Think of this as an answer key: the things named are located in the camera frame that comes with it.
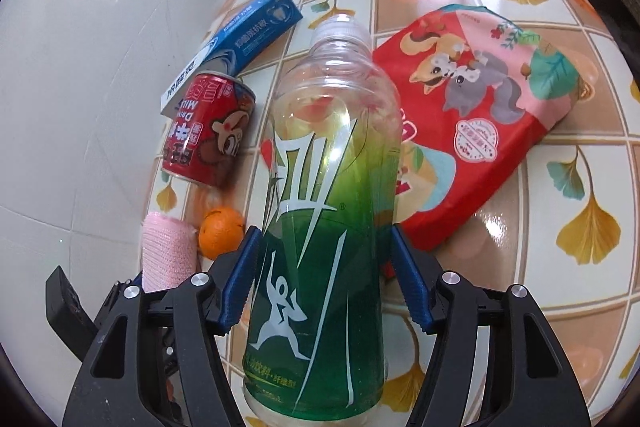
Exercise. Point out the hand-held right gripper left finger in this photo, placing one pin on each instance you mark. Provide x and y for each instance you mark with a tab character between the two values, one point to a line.
240	277

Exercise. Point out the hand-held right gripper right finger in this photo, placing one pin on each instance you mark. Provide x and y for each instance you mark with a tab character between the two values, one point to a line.
412	287

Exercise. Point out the pink cloth roll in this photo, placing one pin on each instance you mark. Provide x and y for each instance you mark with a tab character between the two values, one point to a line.
165	252

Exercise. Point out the clear green-label plastic bottle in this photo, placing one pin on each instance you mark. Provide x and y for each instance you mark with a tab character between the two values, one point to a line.
320	207

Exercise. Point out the red drink can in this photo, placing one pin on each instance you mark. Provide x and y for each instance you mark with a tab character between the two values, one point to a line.
210	132

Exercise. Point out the red cartoon snack bag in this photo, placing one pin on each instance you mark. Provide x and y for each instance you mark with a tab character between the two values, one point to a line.
475	107

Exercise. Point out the blue toothpaste box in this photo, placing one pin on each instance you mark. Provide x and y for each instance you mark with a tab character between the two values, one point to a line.
250	37

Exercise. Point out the small orange fruit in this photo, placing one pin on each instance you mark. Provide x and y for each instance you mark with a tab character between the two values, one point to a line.
220	232

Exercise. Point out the patterned tile-print tablecloth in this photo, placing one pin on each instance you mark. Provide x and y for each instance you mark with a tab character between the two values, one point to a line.
550	257

